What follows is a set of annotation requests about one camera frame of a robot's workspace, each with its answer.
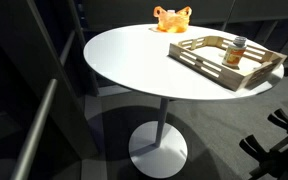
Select orange plastic bag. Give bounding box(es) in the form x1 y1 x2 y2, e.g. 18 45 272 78
152 5 193 34

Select wooden slatted tray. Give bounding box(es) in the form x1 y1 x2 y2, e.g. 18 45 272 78
168 34 288 92

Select black clamp orange tips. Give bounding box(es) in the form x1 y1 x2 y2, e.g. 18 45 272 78
238 133 280 164

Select white table pedestal base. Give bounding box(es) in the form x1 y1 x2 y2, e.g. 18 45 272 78
128 97 189 179

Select grey metal rail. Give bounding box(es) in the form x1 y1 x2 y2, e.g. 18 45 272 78
10 78 59 180

